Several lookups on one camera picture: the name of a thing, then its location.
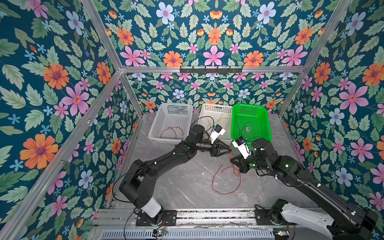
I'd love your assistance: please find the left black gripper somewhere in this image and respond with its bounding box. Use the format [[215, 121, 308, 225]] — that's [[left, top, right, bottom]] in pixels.
[[192, 138, 230, 158]]

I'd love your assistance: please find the red cable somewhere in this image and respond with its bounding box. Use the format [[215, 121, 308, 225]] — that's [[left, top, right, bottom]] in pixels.
[[211, 152, 242, 195], [159, 126, 185, 139]]

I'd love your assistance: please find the green cable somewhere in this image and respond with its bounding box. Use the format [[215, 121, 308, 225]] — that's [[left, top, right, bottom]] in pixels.
[[234, 115, 256, 139]]

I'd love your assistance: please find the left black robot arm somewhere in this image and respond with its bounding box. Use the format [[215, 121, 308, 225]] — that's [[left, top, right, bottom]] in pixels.
[[119, 125, 231, 222]]

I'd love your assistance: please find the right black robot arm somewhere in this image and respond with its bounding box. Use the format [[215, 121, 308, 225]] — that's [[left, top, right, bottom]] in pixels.
[[231, 137, 378, 240]]

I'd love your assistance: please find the cream perforated basket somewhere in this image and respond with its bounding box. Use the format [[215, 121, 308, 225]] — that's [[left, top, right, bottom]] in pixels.
[[197, 104, 233, 145]]

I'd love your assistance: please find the green plastic basket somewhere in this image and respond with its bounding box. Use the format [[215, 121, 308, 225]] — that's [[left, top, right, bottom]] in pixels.
[[231, 104, 272, 142]]

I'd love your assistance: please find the white mesh basket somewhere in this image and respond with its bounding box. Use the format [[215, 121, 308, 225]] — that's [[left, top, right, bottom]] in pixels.
[[148, 103, 193, 144]]

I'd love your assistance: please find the black hook bar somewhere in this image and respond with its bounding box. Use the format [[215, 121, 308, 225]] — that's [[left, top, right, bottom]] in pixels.
[[179, 66, 243, 74]]

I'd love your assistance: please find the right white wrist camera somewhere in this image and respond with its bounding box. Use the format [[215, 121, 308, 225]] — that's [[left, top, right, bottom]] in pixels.
[[232, 136, 252, 160]]

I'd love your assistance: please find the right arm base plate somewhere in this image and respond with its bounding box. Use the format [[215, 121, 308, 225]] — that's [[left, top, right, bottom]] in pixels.
[[254, 209, 287, 226]]

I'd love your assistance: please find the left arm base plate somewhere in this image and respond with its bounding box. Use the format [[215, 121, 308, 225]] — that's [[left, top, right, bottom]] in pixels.
[[136, 210, 178, 227]]

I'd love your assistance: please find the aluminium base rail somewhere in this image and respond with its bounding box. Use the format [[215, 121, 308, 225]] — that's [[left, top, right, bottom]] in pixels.
[[89, 208, 331, 240]]

